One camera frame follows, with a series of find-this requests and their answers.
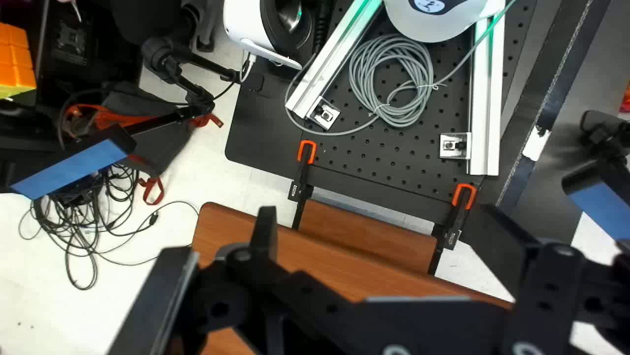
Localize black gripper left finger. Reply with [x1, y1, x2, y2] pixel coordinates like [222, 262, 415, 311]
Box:
[195, 204, 370, 355]

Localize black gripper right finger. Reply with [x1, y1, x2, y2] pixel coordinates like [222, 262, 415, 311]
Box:
[482, 202, 630, 355]

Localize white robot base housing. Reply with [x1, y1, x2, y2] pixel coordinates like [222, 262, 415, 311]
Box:
[220, 0, 338, 70]

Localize orange black bar clamp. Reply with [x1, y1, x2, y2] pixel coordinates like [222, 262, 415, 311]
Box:
[425, 181, 480, 277]
[287, 137, 322, 232]

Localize blue tape patch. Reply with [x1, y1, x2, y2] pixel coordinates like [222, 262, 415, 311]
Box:
[565, 179, 630, 242]

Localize black perforated breadboard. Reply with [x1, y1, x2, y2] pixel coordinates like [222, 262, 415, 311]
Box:
[224, 0, 567, 228]

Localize black tripod with orange clamps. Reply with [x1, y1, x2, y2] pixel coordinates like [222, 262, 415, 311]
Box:
[59, 80, 226, 206]

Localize grey round disc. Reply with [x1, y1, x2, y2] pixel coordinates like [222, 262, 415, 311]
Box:
[382, 0, 508, 45]

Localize multicolour puzzle cube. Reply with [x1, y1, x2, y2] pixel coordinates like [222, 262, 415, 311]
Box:
[0, 21, 39, 102]

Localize black camera on stand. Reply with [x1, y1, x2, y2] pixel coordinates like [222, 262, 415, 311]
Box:
[559, 108, 630, 198]

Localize aluminium rail with end bracket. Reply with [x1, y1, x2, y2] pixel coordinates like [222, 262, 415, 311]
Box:
[437, 0, 511, 179]
[283, 0, 385, 129]

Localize grey coiled cable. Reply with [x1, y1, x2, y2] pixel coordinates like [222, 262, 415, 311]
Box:
[281, 0, 519, 139]

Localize tangled black cables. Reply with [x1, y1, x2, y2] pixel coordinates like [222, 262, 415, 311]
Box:
[15, 161, 200, 291]

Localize black metal frame bar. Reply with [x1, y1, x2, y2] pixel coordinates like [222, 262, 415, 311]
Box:
[496, 0, 614, 206]

